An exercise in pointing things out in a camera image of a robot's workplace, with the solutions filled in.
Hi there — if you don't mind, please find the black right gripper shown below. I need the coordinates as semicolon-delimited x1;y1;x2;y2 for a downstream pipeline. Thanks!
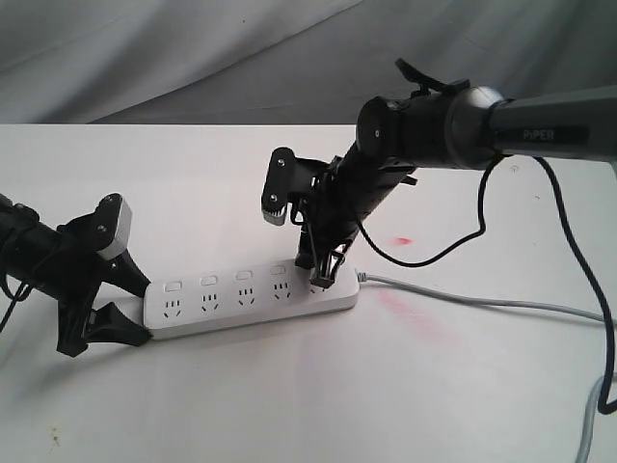
295;145;416;289

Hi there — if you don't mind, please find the grey power cable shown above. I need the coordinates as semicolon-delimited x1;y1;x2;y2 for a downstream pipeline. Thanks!
354;270;617;463

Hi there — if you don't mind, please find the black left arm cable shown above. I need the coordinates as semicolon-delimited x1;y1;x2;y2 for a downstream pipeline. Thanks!
0;274;30;334

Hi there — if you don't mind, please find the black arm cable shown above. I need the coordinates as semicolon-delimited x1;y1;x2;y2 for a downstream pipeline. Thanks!
356;153;617;414
0;274;30;334

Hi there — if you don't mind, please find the white five-outlet power strip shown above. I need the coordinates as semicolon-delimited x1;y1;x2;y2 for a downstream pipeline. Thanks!
144;259;360;340

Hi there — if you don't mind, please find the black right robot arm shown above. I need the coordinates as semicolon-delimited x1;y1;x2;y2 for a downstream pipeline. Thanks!
296;59;616;288

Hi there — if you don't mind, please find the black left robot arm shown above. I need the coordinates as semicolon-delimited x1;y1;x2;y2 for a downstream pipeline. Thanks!
1;193;152;358

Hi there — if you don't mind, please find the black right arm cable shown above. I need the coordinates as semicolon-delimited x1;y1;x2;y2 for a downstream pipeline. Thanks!
356;153;617;414

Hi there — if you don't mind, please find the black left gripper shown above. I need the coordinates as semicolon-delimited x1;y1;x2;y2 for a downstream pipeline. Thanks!
52;214;150;357

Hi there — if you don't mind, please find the grey backdrop cloth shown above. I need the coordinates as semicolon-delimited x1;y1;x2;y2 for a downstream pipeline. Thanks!
1;1;616;124

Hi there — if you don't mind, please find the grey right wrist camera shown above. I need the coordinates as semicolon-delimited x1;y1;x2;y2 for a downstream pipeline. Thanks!
261;147;297;227

